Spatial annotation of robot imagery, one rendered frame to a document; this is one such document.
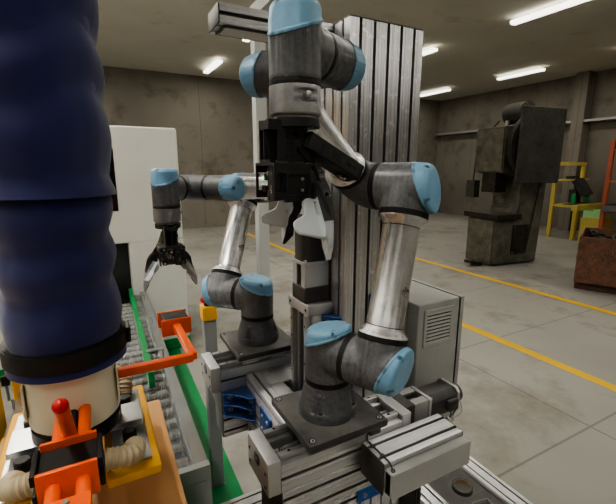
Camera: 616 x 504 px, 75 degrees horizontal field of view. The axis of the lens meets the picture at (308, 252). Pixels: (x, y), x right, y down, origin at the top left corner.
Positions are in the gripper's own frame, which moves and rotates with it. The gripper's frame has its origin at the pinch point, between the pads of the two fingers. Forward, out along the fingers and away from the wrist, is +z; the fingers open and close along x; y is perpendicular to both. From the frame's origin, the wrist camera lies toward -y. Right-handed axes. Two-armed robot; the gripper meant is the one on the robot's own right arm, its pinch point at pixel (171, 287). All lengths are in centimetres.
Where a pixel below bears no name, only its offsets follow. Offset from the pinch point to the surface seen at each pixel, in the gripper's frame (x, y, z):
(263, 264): 143, -283, 71
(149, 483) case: -13, 36, 35
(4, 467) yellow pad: -39, 34, 22
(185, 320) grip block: 2.8, 4.4, 9.5
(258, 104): 141, -284, -98
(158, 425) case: -8.1, 14.7, 35.1
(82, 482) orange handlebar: -24, 61, 10
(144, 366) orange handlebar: -11.3, 27.0, 10.5
